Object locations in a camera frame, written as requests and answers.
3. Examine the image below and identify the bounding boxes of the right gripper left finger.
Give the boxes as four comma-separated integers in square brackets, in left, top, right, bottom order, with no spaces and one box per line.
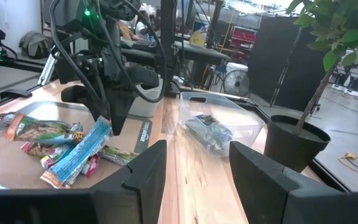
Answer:
[0,139,168,224]

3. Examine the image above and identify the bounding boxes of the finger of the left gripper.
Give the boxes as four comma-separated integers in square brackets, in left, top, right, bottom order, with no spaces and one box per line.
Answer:
[60,85,111,121]
[106,90,137,136]

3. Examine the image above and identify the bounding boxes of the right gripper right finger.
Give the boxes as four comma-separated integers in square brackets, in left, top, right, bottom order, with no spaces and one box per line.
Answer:
[228,141,358,224]

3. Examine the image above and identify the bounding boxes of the green white granola bar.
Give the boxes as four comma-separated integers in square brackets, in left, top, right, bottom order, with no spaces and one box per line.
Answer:
[98,145,139,167]

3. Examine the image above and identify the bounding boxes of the red green granola bar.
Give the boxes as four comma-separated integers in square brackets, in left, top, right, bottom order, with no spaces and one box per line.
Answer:
[20,141,74,159]
[40,146,77,170]

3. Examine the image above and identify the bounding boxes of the orange green granola bar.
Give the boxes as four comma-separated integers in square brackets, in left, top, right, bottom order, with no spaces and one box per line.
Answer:
[6,112,85,146]

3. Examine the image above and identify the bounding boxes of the silver grey granola bar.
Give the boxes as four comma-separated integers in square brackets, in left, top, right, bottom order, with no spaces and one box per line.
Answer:
[0,111,17,125]

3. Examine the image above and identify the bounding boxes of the blue white granola bar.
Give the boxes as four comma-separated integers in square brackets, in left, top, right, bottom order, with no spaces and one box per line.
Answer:
[194,113,226,128]
[185,119,233,154]

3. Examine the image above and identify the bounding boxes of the pale grey plastic bin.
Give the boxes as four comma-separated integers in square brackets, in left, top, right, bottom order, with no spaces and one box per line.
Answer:
[128,79,164,118]

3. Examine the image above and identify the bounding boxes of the person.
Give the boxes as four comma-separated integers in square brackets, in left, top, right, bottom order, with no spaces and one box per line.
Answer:
[116,11,157,44]

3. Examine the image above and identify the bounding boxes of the green tree in black pot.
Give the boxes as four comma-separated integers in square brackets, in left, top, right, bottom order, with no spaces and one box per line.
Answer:
[263,0,358,174]

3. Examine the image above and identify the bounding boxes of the grey bag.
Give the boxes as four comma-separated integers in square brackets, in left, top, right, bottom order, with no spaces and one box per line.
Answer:
[19,30,52,60]

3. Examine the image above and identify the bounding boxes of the clear plastic bin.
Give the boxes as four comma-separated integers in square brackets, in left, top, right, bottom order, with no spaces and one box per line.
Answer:
[178,91,265,158]

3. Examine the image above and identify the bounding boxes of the yellow blue bag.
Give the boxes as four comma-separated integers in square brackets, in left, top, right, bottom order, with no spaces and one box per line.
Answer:
[190,21,210,47]

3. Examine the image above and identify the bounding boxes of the white floor fan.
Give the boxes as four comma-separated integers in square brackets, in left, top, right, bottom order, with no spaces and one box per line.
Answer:
[223,68,250,97]

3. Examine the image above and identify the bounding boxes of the white black machine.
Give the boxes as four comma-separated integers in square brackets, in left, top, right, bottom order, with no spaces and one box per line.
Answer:
[331,62,358,98]

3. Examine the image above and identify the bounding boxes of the red tool cart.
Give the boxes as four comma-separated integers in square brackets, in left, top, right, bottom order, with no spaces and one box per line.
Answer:
[228,26,257,54]

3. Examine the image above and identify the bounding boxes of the black partition panel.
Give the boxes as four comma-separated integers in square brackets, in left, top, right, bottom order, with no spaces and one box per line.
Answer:
[247,15,328,111]

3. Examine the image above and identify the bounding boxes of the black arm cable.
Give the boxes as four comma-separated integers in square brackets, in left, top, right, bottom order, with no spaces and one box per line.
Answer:
[48,0,110,113]
[94,0,168,104]

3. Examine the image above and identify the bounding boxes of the yellow floor cable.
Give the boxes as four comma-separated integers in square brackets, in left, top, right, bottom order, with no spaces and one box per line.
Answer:
[337,151,358,180]

